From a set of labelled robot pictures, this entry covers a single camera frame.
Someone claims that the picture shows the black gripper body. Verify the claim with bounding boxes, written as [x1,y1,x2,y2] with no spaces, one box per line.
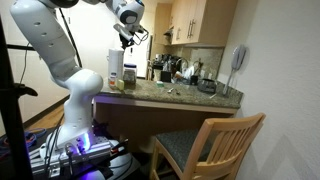
[119,31,136,45]

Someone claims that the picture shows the clear jar with purple lid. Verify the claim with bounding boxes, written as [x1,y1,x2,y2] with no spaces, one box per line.
[122,63,138,85]

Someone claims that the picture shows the white bottle with orange label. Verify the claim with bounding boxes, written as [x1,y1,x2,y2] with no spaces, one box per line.
[108,72,118,90]

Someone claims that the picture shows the white paper towel roll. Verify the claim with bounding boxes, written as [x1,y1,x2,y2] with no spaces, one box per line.
[107,48,125,81]

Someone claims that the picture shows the pale yellow sponge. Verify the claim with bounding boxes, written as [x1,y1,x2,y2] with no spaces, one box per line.
[116,79,126,91]

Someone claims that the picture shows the black coffee maker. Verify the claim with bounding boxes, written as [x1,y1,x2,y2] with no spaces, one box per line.
[151,53,181,83]

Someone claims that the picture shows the black cup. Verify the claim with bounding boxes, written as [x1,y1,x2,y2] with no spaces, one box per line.
[160,70,173,84]

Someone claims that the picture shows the light wood upper cabinets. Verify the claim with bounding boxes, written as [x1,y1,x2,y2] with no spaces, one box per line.
[153,0,240,48]

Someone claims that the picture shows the black toaster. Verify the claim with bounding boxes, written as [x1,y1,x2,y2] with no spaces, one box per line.
[197,78,218,95]

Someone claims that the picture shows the wooden chair with grey seat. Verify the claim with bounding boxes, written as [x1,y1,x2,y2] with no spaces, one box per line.
[148,112,267,180]

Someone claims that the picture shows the metal robot mounting platform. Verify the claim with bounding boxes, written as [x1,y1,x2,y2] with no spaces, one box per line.
[27,133,134,180]

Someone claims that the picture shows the black tripod pole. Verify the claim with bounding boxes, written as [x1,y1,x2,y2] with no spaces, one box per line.
[0,16,39,180]

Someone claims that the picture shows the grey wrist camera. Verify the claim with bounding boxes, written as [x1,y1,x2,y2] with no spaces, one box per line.
[113,23,134,42]

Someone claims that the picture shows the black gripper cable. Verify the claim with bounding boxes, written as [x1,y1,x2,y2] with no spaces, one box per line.
[131,25,150,47]

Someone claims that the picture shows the grey wall phone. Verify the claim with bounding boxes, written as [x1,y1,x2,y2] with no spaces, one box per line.
[222,44,248,97]

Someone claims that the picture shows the blue cable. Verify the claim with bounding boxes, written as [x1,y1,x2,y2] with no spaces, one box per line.
[0,127,48,158]

